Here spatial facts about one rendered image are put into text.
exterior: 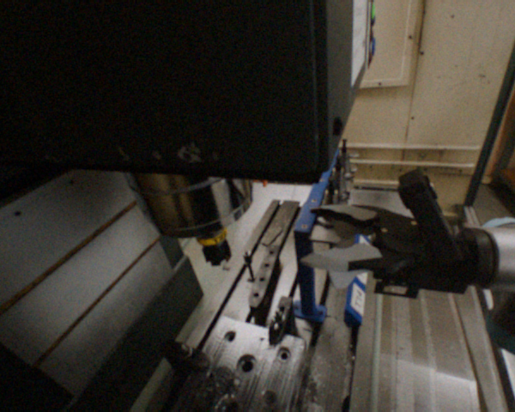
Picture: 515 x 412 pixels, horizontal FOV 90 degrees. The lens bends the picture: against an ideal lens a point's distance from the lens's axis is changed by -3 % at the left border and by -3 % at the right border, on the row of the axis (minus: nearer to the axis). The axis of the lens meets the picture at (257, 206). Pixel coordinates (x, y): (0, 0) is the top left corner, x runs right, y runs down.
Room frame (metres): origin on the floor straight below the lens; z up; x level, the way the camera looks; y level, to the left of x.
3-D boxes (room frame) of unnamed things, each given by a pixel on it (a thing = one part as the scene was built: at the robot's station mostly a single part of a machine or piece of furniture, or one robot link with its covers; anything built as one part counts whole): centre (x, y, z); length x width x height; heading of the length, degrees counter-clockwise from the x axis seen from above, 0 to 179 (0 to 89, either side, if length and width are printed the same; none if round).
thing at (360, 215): (0.31, -0.12, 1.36); 0.09 x 0.03 x 0.06; 44
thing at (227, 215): (0.34, 0.08, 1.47); 0.16 x 0.16 x 0.12
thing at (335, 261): (0.22, -0.09, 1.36); 0.09 x 0.03 x 0.06; 93
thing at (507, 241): (0.20, -0.27, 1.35); 0.08 x 0.05 x 0.08; 158
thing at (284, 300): (0.40, 0.00, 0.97); 0.13 x 0.03 x 0.15; 152
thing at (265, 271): (0.60, 0.02, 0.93); 0.26 x 0.05 x 0.06; 157
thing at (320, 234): (0.45, -0.14, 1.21); 0.07 x 0.05 x 0.01; 62
